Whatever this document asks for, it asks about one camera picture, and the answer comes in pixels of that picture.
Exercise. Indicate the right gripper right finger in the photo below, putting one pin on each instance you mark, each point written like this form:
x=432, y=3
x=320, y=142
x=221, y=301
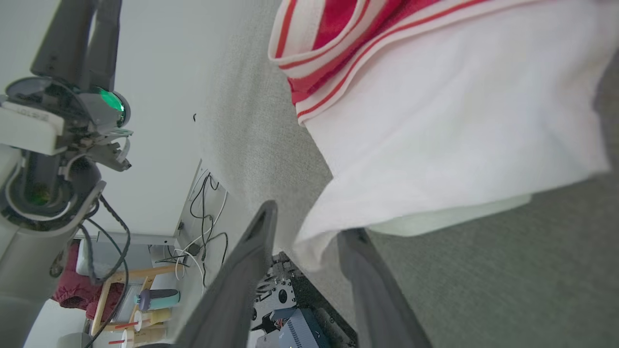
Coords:
x=382, y=314

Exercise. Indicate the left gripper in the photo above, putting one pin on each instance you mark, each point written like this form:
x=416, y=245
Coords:
x=92, y=111

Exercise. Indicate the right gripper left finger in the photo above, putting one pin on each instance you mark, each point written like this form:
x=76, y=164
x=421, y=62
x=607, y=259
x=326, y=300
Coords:
x=232, y=299

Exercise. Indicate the red basketball jersey white sleeves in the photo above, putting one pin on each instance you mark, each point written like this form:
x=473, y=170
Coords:
x=435, y=121

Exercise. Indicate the white perforated metal plate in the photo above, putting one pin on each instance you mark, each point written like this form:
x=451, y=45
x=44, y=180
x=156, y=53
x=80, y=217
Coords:
x=271, y=295

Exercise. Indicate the small black power adapter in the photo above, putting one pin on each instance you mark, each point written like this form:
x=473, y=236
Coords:
x=194, y=249

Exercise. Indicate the teal and purple bottle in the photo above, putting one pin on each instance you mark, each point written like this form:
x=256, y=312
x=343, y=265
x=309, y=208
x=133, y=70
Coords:
x=162, y=299

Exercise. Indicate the beige cup with red straw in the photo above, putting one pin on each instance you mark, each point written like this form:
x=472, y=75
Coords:
x=157, y=316

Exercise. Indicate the blue-grey mini computer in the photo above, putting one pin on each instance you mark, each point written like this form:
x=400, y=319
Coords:
x=302, y=333

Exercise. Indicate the light grey desk panel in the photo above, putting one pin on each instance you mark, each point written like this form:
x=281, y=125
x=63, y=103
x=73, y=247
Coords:
x=186, y=217

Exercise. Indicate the grey fabric sofa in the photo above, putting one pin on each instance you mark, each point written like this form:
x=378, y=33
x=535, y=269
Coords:
x=483, y=290

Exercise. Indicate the dark red cloth bundle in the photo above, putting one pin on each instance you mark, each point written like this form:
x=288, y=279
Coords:
x=72, y=295

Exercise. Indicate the white desk frame bar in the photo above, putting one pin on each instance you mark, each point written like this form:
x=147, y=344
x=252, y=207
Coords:
x=140, y=238

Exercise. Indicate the wooden frame rack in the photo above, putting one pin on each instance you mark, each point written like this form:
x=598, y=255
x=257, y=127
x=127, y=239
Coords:
x=102, y=309

